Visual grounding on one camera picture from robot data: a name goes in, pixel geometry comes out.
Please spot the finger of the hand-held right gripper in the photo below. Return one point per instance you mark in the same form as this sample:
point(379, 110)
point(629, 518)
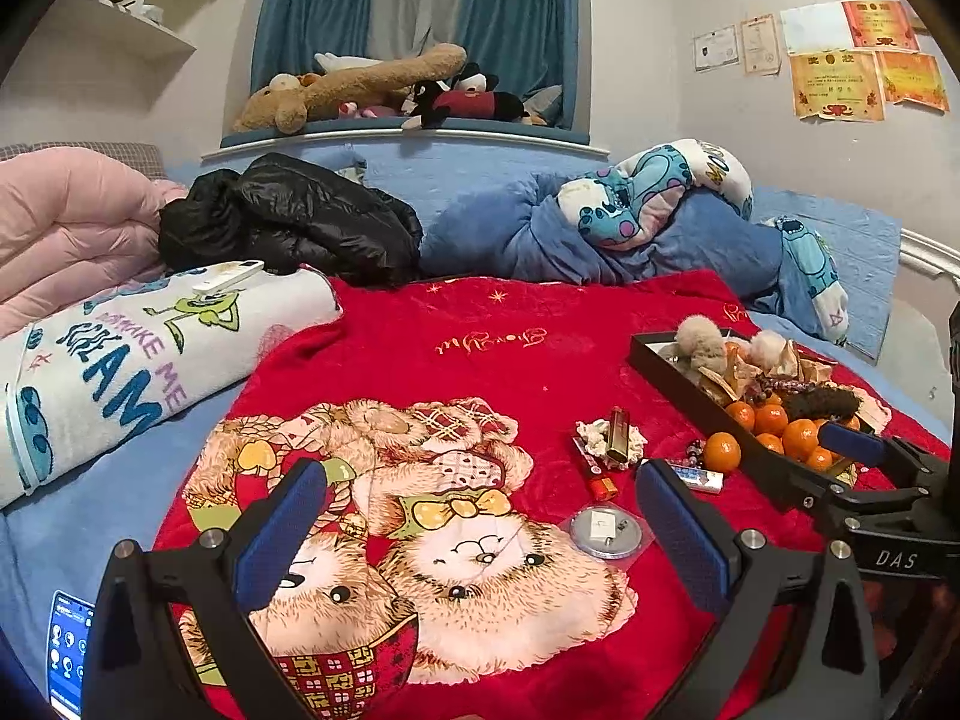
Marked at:
point(885, 502)
point(851, 444)

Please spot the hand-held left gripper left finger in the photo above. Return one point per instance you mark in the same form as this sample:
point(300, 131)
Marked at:
point(281, 532)

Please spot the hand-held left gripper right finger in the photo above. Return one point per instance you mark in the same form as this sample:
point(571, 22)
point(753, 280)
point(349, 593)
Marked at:
point(682, 540)

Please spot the pile of tangerines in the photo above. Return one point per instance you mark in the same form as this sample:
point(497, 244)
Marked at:
point(780, 427)

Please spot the orange tangerine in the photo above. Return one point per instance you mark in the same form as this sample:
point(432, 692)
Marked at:
point(722, 450)

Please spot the dark rectangular box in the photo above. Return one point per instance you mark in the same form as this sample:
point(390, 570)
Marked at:
point(675, 390)

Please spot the dark brown fuzzy scrunchie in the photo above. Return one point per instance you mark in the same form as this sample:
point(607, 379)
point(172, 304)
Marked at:
point(821, 401)

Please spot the small white blue packet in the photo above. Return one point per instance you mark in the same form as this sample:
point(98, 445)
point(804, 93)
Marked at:
point(697, 478)

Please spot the round silver pin badge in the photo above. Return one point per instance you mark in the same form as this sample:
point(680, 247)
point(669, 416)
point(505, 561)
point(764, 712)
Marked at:
point(606, 532)

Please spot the red candy wrapper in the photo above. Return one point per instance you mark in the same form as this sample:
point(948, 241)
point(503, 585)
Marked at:
point(589, 457)
point(604, 489)

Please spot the brown gold candy bar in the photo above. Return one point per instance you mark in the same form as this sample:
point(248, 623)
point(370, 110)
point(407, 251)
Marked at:
point(619, 433)

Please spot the white fluffy pompom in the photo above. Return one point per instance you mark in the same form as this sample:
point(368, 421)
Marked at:
point(765, 349)

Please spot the white ruffled cloth piece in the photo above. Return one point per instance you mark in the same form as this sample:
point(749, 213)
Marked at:
point(596, 439)

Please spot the beige fluffy pompom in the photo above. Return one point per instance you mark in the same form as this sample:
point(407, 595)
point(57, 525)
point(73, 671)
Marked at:
point(701, 345)

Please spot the blue bed sheet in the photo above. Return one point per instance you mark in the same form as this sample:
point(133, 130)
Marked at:
point(97, 540)

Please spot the white monster print blanket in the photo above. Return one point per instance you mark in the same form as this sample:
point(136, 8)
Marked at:
point(112, 382)

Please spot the smartphone with lit screen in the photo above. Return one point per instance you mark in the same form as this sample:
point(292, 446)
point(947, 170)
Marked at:
point(71, 652)

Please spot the white phone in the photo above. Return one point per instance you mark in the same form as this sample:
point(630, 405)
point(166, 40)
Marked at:
point(229, 277)

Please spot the red bear print blanket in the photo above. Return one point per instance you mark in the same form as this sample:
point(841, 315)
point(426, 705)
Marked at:
point(487, 360)

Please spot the blue cartoon print blanket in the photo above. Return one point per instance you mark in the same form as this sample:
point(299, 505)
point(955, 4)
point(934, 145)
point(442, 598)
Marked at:
point(660, 217)

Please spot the black puffer jacket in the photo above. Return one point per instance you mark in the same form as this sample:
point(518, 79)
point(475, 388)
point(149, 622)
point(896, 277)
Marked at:
point(300, 217)

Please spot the orange certificate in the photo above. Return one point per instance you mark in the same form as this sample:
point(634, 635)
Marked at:
point(911, 79)
point(877, 22)
point(836, 86)

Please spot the pink quilt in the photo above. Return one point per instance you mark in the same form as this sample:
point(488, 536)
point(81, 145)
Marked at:
point(67, 225)

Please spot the cream certificate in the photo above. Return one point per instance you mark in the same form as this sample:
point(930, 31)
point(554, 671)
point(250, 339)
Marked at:
point(761, 45)

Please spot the white certificate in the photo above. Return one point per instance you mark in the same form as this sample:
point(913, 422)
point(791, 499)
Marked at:
point(716, 49)

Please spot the white paper sheet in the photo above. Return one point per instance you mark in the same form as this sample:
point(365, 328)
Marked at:
point(814, 26)

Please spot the pink plush toy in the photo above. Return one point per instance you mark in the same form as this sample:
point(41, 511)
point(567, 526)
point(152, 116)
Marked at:
point(367, 111)

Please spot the brown plush dog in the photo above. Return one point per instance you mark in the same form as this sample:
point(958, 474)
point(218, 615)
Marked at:
point(352, 82)

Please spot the black mouse plush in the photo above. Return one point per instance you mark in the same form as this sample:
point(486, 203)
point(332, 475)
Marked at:
point(465, 101)

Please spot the white plush toy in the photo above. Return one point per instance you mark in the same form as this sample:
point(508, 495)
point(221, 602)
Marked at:
point(345, 60)

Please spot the blue curtain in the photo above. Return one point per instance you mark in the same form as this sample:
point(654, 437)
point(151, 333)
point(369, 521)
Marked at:
point(315, 22)
point(525, 15)

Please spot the grey curtain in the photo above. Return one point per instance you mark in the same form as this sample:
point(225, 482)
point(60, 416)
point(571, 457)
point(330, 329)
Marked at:
point(420, 7)

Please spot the white bed frame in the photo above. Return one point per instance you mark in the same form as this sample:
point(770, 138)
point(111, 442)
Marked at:
point(930, 251)

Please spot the white wall shelf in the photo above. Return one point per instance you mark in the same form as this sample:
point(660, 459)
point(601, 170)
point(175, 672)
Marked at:
point(127, 22)

